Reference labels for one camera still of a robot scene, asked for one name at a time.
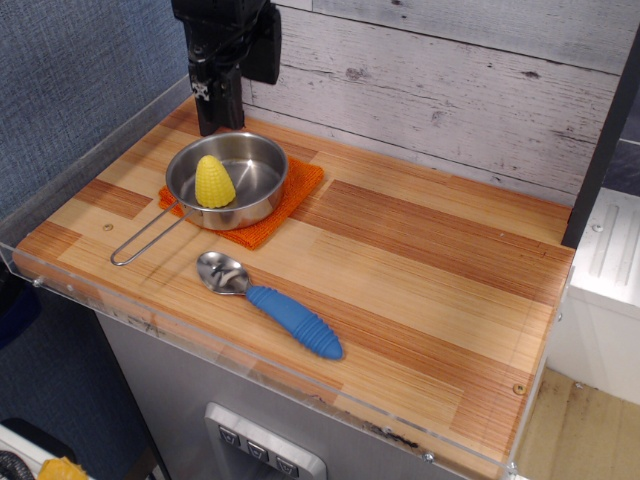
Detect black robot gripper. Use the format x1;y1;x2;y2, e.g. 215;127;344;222
172;1;282;131

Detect orange knitted cloth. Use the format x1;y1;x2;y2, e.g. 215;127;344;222
158;157;325;252

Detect silver button control panel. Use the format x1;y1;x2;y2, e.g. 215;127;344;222
204;402;328;479

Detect blue handled metal spoon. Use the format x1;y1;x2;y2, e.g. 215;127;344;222
196;251;344;360

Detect yellow black object bottom left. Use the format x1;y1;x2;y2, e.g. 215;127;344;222
1;450;90;480

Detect white aluminium side block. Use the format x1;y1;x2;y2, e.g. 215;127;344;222
571;188;639;307

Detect yellow plastic corn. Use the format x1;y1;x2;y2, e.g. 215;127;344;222
195;155;236;209

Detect clear acrylic table guard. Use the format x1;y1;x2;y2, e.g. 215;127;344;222
1;81;573;479

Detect dark right vertical post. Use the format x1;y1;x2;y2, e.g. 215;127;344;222
561;31;639;249

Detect stainless steel pot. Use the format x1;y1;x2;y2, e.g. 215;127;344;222
109;131;290;266

